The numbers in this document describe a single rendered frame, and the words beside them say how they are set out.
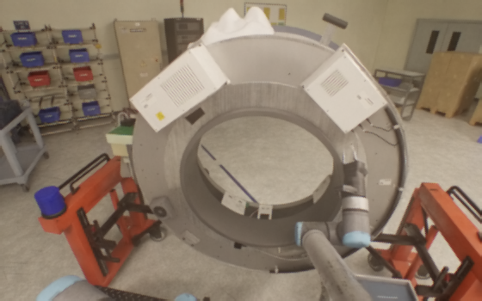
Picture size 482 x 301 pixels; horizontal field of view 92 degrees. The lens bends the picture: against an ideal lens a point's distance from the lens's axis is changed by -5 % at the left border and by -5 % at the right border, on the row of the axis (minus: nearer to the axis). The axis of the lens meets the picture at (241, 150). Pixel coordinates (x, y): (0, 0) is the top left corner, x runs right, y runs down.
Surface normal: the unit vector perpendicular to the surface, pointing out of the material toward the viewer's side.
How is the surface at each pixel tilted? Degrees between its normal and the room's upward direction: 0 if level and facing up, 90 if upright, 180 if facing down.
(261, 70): 90
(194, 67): 90
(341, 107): 90
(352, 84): 90
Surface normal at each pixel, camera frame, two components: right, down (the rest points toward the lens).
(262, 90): -0.17, 0.46
